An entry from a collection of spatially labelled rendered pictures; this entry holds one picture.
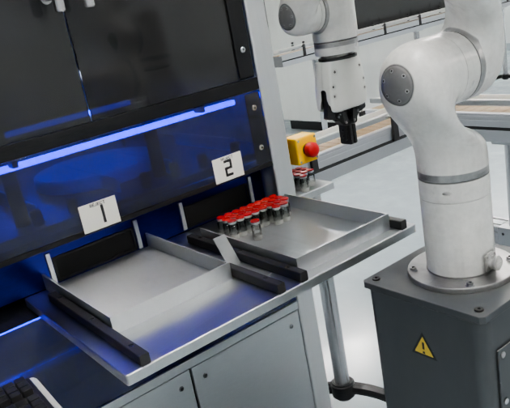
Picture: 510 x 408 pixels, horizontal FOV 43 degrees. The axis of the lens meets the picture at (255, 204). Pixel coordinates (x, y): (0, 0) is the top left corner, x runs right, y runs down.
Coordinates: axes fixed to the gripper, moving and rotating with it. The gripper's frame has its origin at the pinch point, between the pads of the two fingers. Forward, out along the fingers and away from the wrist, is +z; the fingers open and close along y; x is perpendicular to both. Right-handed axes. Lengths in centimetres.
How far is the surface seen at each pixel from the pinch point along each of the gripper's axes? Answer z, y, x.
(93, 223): 10, 43, -34
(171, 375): 52, 34, -35
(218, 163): 6.4, 9.6, -34.5
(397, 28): 20, -374, -304
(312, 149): 10.4, -16.9, -31.1
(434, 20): 22, -425, -304
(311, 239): 22.1, 6.5, -8.8
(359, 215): 20.5, -5.6, -5.9
